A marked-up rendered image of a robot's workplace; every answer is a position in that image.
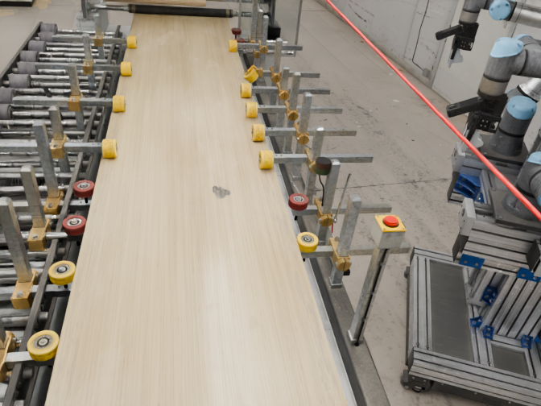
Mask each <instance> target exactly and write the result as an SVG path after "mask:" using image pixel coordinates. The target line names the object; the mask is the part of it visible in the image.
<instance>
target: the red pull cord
mask: <svg viewBox="0 0 541 406"><path fill-rule="evenodd" d="M326 1H327V2H328V3H329V4H330V6H331V7H332V8H333V9H334V10H335V11H336V12H337V13H338V14H339V15H340V16H341V17H342V18H343V19H344V20H345V21H346V22H347V23H348V24H349V25H350V26H351V27H352V28H353V29H354V30H355V31H356V32H357V33H358V34H359V35H360V37H362V38H363V39H364V41H366V42H367V43H368V45H370V46H371V47H372V49H373V50H375V51H376V53H377V54H379V55H380V57H381V58H383V59H384V61H385V62H386V63H387V64H388V65H389V66H390V67H391V68H392V69H393V70H394V71H395V72H396V73H397V74H398V75H399V76H400V77H401V78H402V79H403V80H404V81H405V82H406V83H407V84H408V85H409V86H410V87H411V88H412V89H413V91H414V92H415V93H416V94H417V95H418V96H419V97H420V98H421V99H422V100H423V101H424V102H425V103H426V104H427V105H428V106H429V107H430V108H431V109H432V110H433V111H434V112H435V113H436V114H437V115H438V116H439V117H440V118H441V120H442V121H443V122H444V123H445V124H446V125H447V126H448V127H449V128H450V129H451V130H452V131H453V132H454V133H455V134H456V135H457V136H458V137H459V138H460V139H461V140H462V141H463V142H464V143H465V144H466V145H467V146H468V147H469V149H470V150H471V151H472V152H473V153H474V154H475V155H476V156H477V157H478V158H479V159H480V160H481V161H482V162H483V163H484V164H485V165H486V166H487V167H488V168H489V169H490V170H491V171H492V172H493V173H494V174H495V175H496V176H497V178H498V179H499V180H500V181H501V182H502V183H503V184H504V185H505V186H506V187H507V188H508V189H509V190H510V191H511V192H512V193H513V194H514V195H515V196H516V197H517V198H518V199H519V200H520V201H521V202H522V203H523V204H524V205H525V206H526V207H527V208H528V209H529V210H530V211H531V212H532V213H533V214H534V215H535V216H536V217H537V218H538V219H539V220H540V221H541V213H540V212H539V211H538V210H537V209H536V208H535V207H534V206H533V205H532V204H531V203H530V202H529V201H528V200H527V199H526V198H525V197H524V196H523V195H522V194H521V193H520V192H519V191H518V190H517V189H516V188H515V187H514V186H513V185H512V184H511V183H510V182H509V181H508V180H507V179H506V178H505V177H504V176H503V175H502V174H501V173H500V172H499V171H498V170H497V169H496V168H495V167H494V166H493V165H492V164H491V163H490V162H489V161H488V160H487V159H486V158H485V157H484V156H483V155H482V154H481V153H480V152H479V151H478V150H477V149H476V148H475V147H474V146H473V145H472V144H471V143H470V142H469V141H468V140H467V139H466V138H465V137H464V136H463V135H462V134H461V133H460V132H459V131H458V130H457V129H456V128H455V127H454V126H453V125H452V124H451V123H450V121H449V120H447V119H446V117H445V116H443V115H442V113H441V112H439V111H438V109H437V108H435V107H434V105H433V104H431V103H430V102H429V100H428V99H426V98H425V96H424V95H422V94H421V92H420V91H418V90H417V88H416V87H414V86H413V84H412V83H410V82H409V80H408V79H407V78H406V77H405V76H404V75H403V74H402V73H401V72H400V71H399V70H398V69H397V68H396V67H395V66H394V65H393V64H392V63H391V62H390V61H389V60H388V59H387V58H386V57H385V56H384V55H383V54H382V53H381V52H380V51H379V50H378V49H377V48H376V47H375V46H374V45H373V44H372V43H371V42H370V41H369V40H368V39H367V38H366V37H365V36H364V35H363V34H362V33H361V32H360V31H359V30H358V29H357V28H356V27H355V26H354V25H353V24H352V23H351V22H350V21H349V20H348V19H347V18H346V17H345V16H344V15H343V14H342V13H341V12H340V11H339V10H338V9H337V8H336V7H335V6H334V5H333V4H332V3H331V2H330V1H329V0H326Z"/></svg>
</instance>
